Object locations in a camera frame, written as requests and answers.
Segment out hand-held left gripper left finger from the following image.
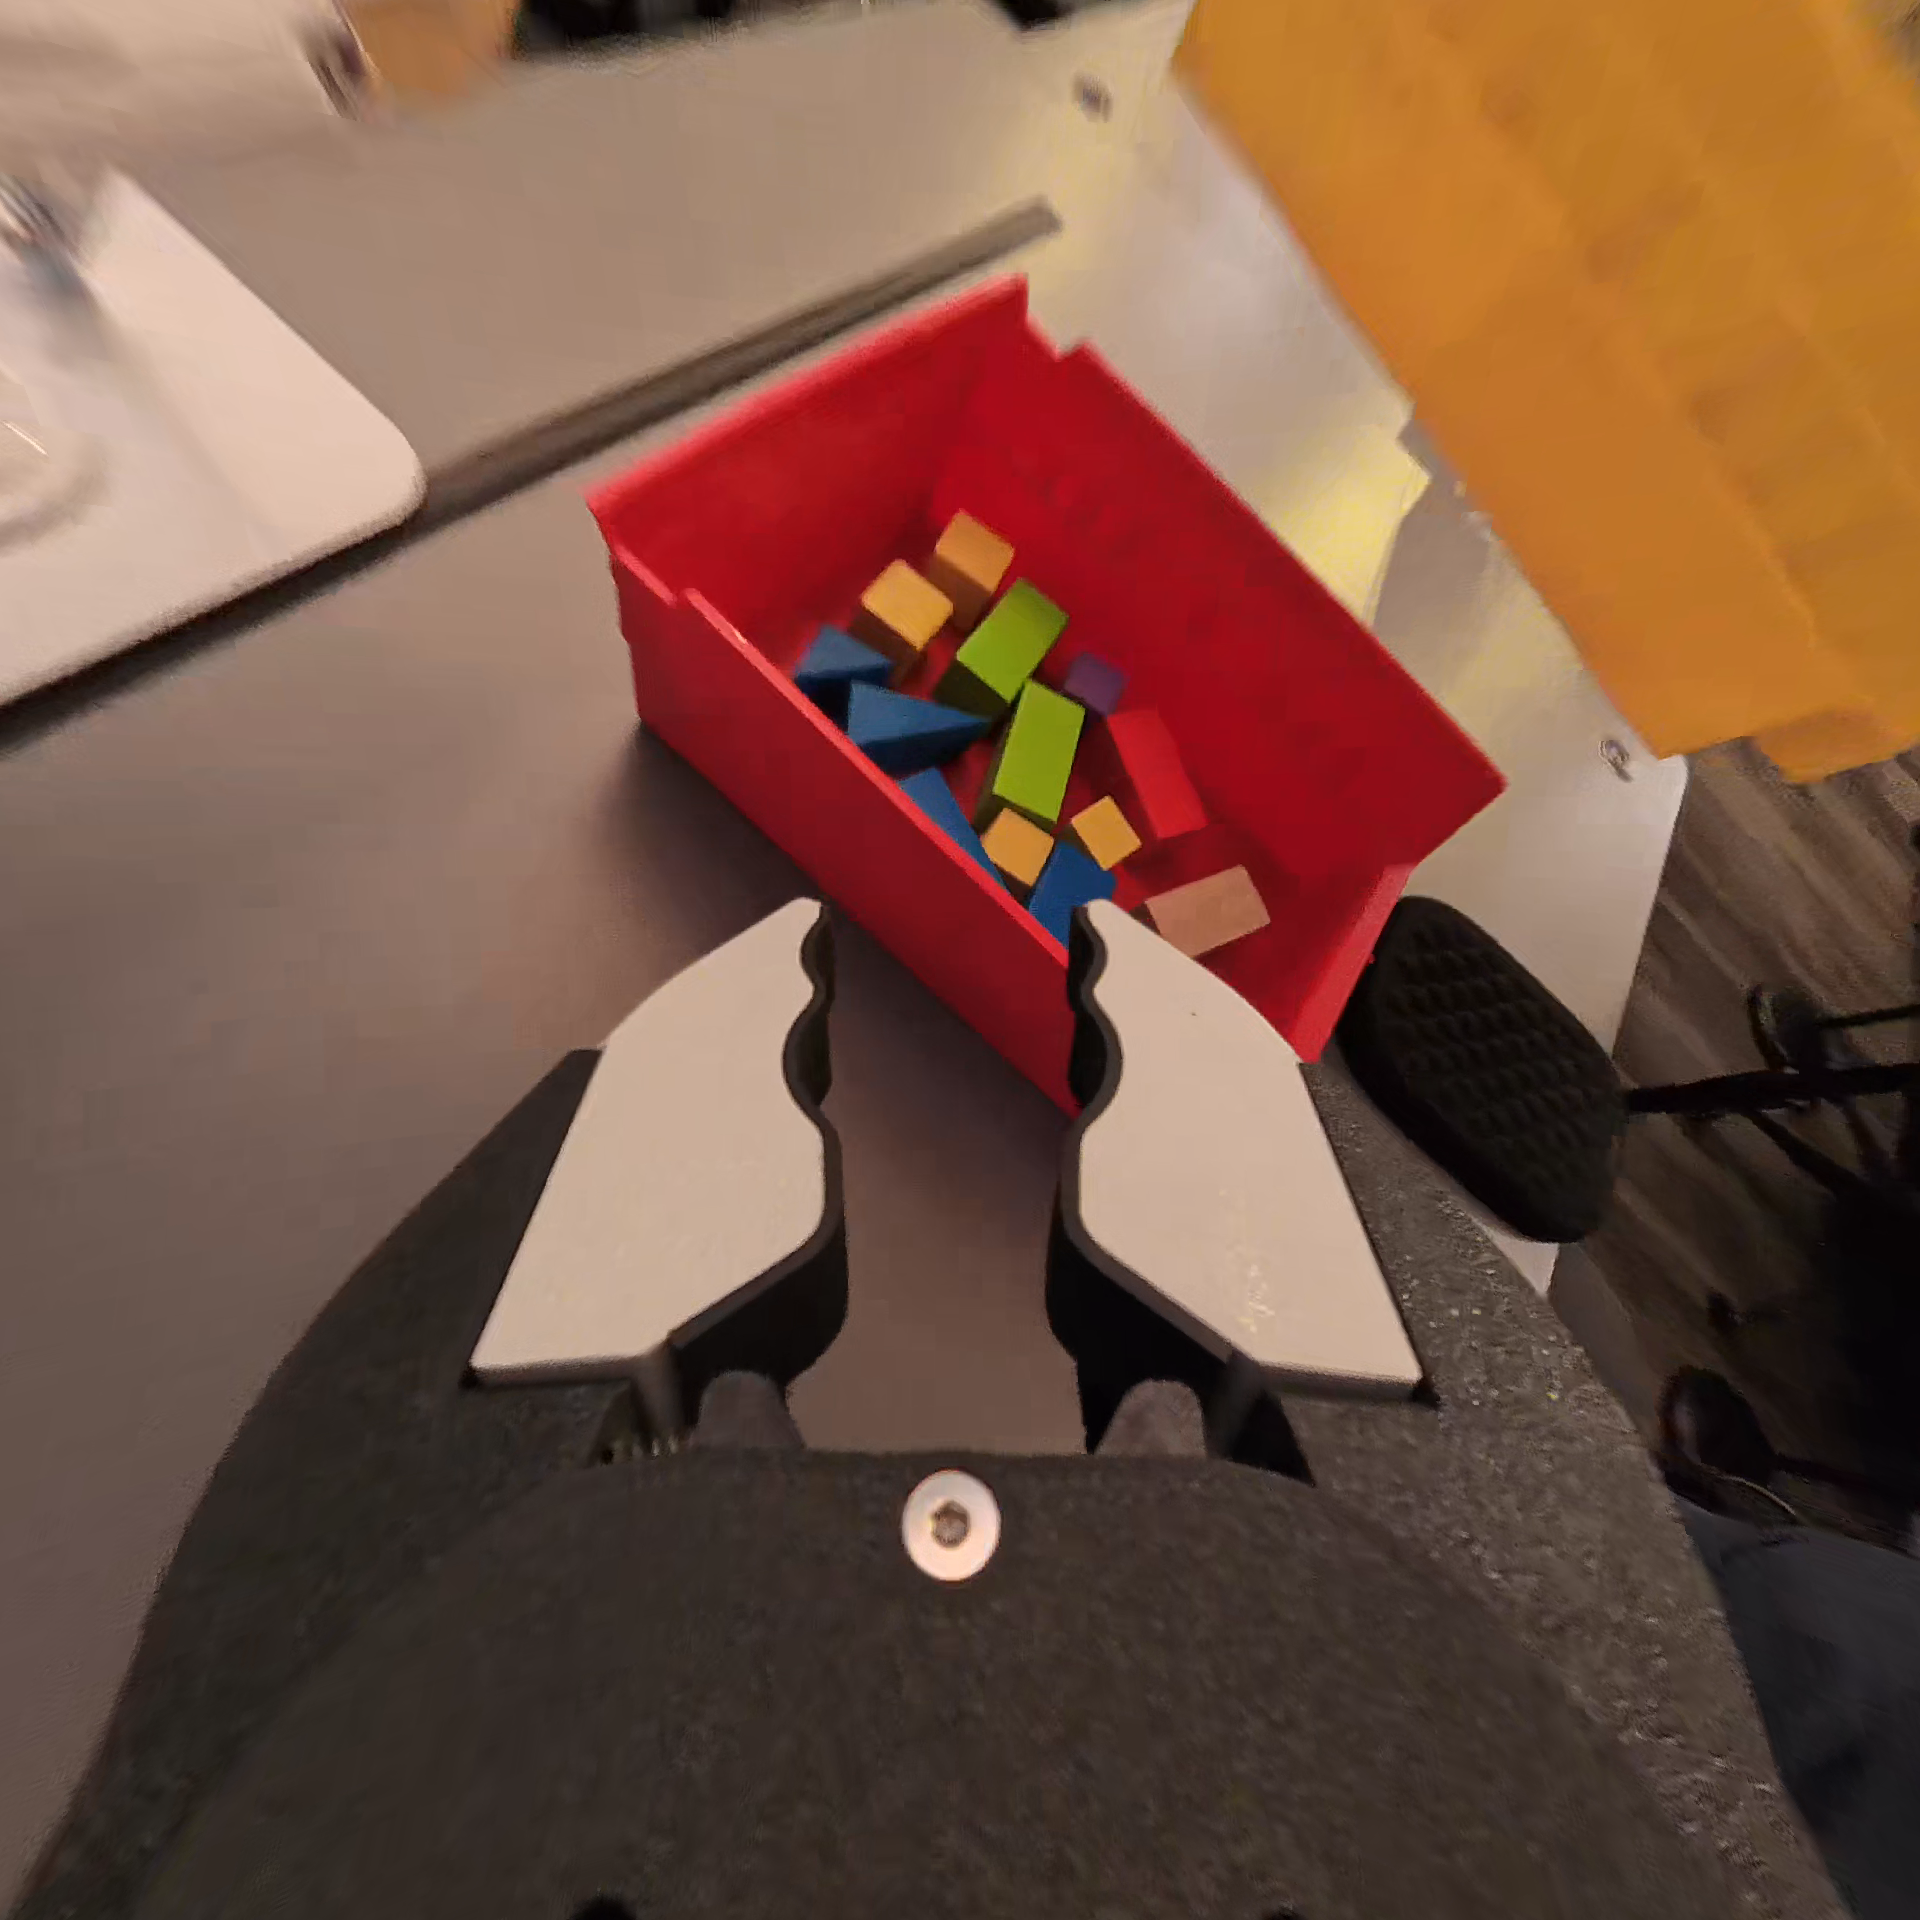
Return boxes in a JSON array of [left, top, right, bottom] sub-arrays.
[[469, 896, 848, 1433]]

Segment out small blue wooden block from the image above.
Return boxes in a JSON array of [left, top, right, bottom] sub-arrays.
[[788, 624, 898, 720]]

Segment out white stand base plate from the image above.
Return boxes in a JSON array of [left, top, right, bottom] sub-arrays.
[[0, 169, 430, 710]]

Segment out natural wooden block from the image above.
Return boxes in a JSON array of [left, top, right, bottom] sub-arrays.
[[1141, 864, 1275, 961]]

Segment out black chair base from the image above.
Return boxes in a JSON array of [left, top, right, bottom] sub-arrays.
[[1628, 977, 1920, 1508]]

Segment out blue wooden triangle block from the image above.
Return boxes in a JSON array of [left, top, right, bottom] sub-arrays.
[[843, 678, 992, 780]]

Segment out red plastic bin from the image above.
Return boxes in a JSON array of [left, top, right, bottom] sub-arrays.
[[584, 274, 1509, 1116]]

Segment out long green wooden block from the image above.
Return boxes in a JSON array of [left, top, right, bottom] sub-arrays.
[[931, 579, 1071, 720]]

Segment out clear stand bracket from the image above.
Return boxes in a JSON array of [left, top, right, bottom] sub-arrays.
[[0, 177, 109, 545]]

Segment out yellow plastic bin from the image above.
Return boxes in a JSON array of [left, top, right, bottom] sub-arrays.
[[1170, 0, 1920, 786]]

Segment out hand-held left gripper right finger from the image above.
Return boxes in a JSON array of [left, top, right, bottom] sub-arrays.
[[1044, 900, 1423, 1444]]

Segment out white paper holder bar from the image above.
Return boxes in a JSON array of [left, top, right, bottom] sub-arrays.
[[0, 0, 367, 169]]

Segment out black mesh pad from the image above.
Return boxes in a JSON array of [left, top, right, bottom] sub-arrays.
[[1338, 896, 1632, 1249]]

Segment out red wooden block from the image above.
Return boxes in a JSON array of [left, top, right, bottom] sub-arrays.
[[1104, 709, 1212, 843]]

